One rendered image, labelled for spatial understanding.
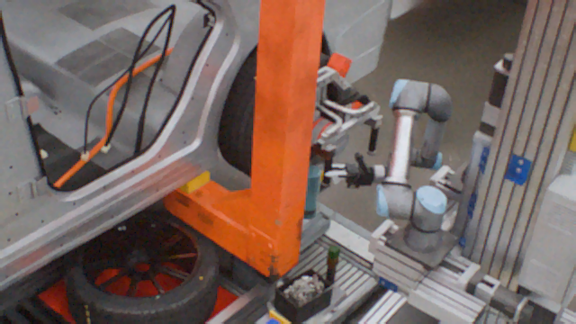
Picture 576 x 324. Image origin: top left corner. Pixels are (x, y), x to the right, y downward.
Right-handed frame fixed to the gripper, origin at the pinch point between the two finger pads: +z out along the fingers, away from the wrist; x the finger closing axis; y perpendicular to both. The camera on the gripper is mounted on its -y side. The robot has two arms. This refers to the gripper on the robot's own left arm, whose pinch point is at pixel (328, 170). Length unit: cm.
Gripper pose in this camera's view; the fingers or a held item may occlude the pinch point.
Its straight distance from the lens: 354.5
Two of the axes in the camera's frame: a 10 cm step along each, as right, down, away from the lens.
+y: -0.6, 8.0, 6.0
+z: -9.9, 0.0, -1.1
